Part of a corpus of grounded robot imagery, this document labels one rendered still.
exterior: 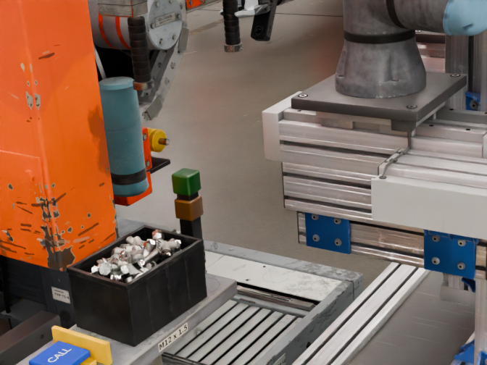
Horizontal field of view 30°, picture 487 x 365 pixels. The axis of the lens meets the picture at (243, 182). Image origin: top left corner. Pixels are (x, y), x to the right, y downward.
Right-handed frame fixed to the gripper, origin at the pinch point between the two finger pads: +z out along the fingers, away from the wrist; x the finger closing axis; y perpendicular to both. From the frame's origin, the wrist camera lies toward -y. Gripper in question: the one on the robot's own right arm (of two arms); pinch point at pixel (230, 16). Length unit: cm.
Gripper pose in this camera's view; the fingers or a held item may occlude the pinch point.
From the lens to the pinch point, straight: 215.5
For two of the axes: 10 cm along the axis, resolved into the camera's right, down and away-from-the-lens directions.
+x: 8.4, 1.4, -5.2
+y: -0.7, -9.3, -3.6
